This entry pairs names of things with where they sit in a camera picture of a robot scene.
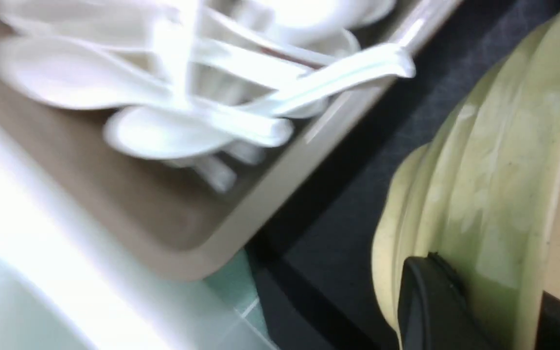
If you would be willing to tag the tan noodle bowl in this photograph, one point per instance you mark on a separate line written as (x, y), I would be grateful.
(484, 194)

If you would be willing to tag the black plastic serving tray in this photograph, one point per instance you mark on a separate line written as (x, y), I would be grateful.
(311, 261)

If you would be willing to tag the olive plastic spoon bin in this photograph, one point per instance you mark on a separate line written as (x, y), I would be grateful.
(167, 219)

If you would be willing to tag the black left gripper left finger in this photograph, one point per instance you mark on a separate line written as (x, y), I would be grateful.
(432, 310)

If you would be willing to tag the pile of white spoons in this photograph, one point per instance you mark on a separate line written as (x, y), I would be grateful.
(189, 80)

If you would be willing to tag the large white plastic tub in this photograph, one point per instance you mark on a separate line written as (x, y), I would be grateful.
(66, 284)

